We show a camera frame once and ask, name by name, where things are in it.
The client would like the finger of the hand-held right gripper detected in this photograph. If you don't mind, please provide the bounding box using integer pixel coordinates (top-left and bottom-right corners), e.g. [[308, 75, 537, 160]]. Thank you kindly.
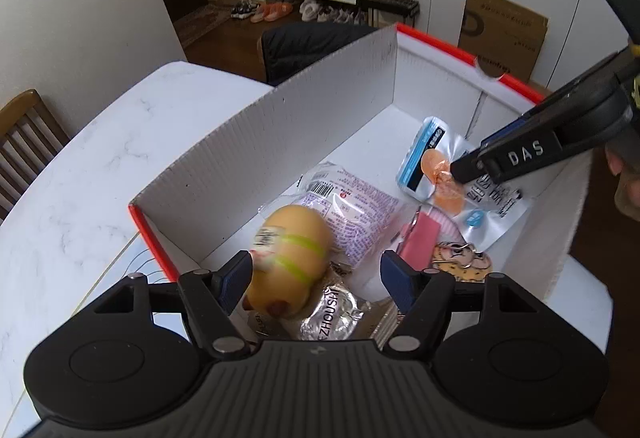
[[479, 52, 632, 146], [449, 131, 565, 182]]

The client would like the white marble desktop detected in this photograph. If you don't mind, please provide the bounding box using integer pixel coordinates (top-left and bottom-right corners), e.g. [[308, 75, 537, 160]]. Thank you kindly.
[[0, 61, 615, 438]]

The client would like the brown cardboard box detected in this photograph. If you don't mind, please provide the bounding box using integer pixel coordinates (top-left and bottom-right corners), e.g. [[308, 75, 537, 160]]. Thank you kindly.
[[457, 0, 549, 82]]

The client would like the white cardboard box red rim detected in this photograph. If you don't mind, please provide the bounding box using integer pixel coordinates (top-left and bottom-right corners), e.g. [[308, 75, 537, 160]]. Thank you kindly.
[[128, 22, 613, 319]]

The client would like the pink printed snack packet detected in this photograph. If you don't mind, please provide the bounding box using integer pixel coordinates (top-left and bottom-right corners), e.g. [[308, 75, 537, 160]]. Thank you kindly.
[[295, 161, 406, 269]]

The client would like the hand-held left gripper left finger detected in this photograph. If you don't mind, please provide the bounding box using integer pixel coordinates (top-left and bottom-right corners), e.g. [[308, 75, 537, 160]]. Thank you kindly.
[[92, 251, 253, 354]]

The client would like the yellow bread roll packet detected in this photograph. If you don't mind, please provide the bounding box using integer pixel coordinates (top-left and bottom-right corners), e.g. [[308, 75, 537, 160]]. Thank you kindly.
[[245, 204, 335, 318]]

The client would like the white snack packet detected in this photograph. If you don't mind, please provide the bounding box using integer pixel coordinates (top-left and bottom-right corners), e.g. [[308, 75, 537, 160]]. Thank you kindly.
[[396, 115, 533, 250]]

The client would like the patterned doormat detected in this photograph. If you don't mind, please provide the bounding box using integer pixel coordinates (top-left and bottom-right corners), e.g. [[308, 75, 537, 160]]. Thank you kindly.
[[175, 3, 233, 46]]

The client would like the dark padded chair back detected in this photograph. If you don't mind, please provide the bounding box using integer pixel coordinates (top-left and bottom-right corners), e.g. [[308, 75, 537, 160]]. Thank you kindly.
[[257, 22, 381, 86]]

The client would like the cartoon plush keychain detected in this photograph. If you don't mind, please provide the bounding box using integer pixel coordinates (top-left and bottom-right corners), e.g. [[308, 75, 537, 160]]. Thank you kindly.
[[431, 241, 493, 286]]

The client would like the black metal rack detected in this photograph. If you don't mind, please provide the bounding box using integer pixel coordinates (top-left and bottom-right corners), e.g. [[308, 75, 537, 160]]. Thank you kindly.
[[355, 0, 420, 24]]

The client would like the wooden chair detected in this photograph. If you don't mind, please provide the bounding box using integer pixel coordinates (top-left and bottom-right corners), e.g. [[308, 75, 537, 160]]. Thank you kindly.
[[0, 89, 71, 221]]

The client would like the person's right hand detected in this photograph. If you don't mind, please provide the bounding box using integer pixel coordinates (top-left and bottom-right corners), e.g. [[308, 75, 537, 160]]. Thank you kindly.
[[604, 128, 640, 215]]

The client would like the row of shoes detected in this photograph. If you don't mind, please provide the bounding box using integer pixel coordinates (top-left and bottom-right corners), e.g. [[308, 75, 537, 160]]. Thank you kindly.
[[230, 0, 368, 25]]

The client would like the silver foil snack packet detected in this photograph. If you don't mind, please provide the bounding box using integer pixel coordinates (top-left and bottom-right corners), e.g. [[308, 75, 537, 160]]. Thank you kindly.
[[247, 285, 396, 344]]

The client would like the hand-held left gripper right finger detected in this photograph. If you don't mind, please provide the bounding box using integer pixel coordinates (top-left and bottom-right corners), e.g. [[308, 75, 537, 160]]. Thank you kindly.
[[380, 251, 548, 354]]

